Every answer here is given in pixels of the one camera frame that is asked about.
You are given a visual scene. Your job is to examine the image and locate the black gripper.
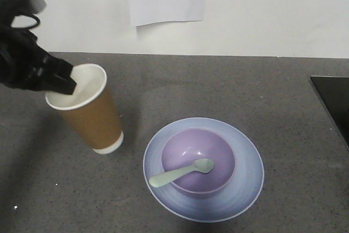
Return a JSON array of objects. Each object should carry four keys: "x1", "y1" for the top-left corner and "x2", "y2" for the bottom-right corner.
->
[{"x1": 1, "y1": 25, "x2": 77, "y2": 95}]

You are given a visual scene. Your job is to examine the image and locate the brown paper cup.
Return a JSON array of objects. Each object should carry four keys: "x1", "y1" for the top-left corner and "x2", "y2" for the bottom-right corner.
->
[{"x1": 45, "y1": 63, "x2": 124, "y2": 154}]

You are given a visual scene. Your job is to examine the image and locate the purple plastic bowl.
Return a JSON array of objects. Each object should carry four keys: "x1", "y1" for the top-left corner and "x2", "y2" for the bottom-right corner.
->
[{"x1": 161, "y1": 128, "x2": 236, "y2": 198}]

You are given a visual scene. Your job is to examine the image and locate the pale green plastic spoon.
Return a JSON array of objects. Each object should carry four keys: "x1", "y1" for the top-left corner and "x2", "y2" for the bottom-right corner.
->
[{"x1": 148, "y1": 158, "x2": 215, "y2": 188}]

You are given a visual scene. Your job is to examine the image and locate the light blue plate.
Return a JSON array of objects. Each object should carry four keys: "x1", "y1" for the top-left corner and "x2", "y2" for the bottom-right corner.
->
[{"x1": 143, "y1": 117, "x2": 264, "y2": 223}]

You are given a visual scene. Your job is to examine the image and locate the black induction cooktop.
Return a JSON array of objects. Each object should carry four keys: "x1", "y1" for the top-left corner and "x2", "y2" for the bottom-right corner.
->
[{"x1": 310, "y1": 76, "x2": 348, "y2": 145}]

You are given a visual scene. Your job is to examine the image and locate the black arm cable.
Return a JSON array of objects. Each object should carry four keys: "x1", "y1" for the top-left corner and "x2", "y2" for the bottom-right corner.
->
[{"x1": 9, "y1": 13, "x2": 41, "y2": 31}]

